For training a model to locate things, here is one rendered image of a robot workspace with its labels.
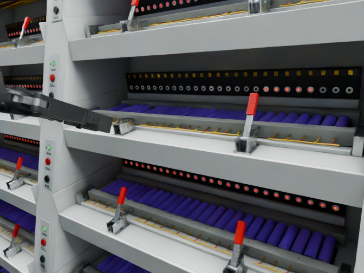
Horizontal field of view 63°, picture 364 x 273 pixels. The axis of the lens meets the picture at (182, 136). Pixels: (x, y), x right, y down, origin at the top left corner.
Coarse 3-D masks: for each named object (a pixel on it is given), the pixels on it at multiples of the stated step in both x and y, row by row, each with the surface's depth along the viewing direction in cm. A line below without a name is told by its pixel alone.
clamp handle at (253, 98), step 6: (252, 96) 45; (258, 96) 46; (252, 102) 45; (252, 108) 45; (246, 114) 45; (252, 114) 45; (246, 120) 45; (252, 120) 45; (246, 126) 45; (246, 132) 45
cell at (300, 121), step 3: (303, 114) 52; (306, 114) 52; (300, 117) 51; (303, 117) 50; (306, 117) 51; (309, 117) 52; (297, 120) 49; (300, 120) 49; (303, 120) 49; (306, 120) 50; (297, 123) 48; (300, 123) 48; (303, 123) 49; (306, 123) 50
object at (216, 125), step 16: (96, 112) 71; (112, 112) 68; (128, 112) 67; (176, 128) 56; (192, 128) 56; (208, 128) 53; (224, 128) 52; (240, 128) 50; (272, 128) 47; (288, 128) 46; (304, 128) 44; (320, 128) 43; (336, 128) 43; (352, 128) 42; (320, 144) 42; (336, 144) 43; (352, 144) 41
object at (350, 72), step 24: (168, 72) 71; (192, 72) 67; (216, 72) 63; (240, 72) 60; (264, 72) 57; (288, 72) 54; (312, 72) 52; (336, 72) 50; (360, 72) 48; (288, 96) 56; (312, 96) 54; (336, 96) 51
